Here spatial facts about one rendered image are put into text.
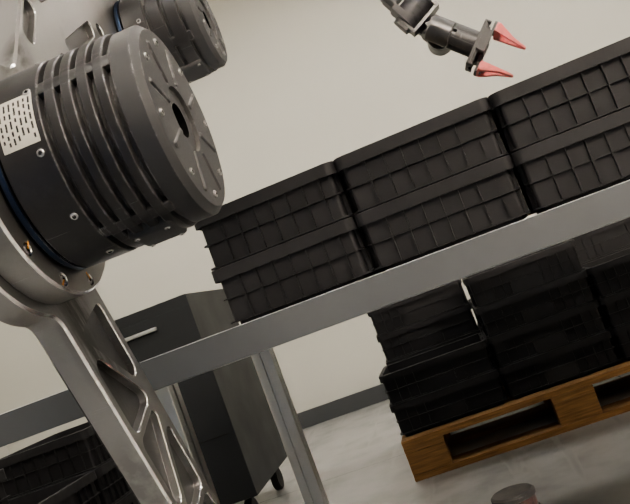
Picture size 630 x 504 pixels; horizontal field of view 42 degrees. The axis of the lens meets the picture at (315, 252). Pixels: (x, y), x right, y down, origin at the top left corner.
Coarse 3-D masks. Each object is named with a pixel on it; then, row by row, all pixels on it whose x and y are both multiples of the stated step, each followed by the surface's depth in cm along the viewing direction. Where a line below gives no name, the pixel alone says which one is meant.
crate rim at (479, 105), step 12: (456, 108) 143; (468, 108) 143; (480, 108) 142; (432, 120) 144; (444, 120) 144; (456, 120) 143; (408, 132) 145; (420, 132) 145; (432, 132) 145; (372, 144) 147; (384, 144) 147; (396, 144) 146; (348, 156) 148; (360, 156) 148; (372, 156) 147; (336, 168) 150
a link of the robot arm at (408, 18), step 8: (384, 0) 172; (392, 0) 171; (400, 0) 175; (408, 0) 172; (416, 0) 171; (424, 0) 171; (392, 8) 171; (400, 8) 171; (408, 8) 171; (416, 8) 171; (424, 8) 172; (400, 16) 172; (408, 16) 171; (416, 16) 172; (416, 24) 173
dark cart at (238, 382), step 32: (128, 320) 306; (160, 320) 304; (192, 320) 302; (224, 320) 340; (160, 352) 304; (192, 384) 302; (224, 384) 308; (256, 384) 351; (192, 416) 302; (224, 416) 300; (256, 416) 333; (224, 448) 300; (256, 448) 317; (224, 480) 300; (256, 480) 303
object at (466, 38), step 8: (456, 24) 170; (488, 24) 169; (456, 32) 170; (464, 32) 169; (472, 32) 170; (480, 32) 168; (448, 40) 170; (456, 40) 170; (464, 40) 169; (472, 40) 169; (448, 48) 172; (456, 48) 171; (464, 48) 170; (472, 48) 169; (472, 56) 169; (472, 64) 170
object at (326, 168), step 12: (312, 168) 150; (324, 168) 149; (288, 180) 151; (300, 180) 150; (312, 180) 150; (264, 192) 152; (276, 192) 152; (228, 204) 154; (240, 204) 153; (252, 204) 153; (216, 216) 154
